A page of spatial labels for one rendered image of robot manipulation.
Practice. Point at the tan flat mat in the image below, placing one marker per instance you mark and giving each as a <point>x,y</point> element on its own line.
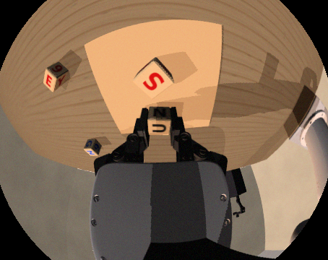
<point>189,49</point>

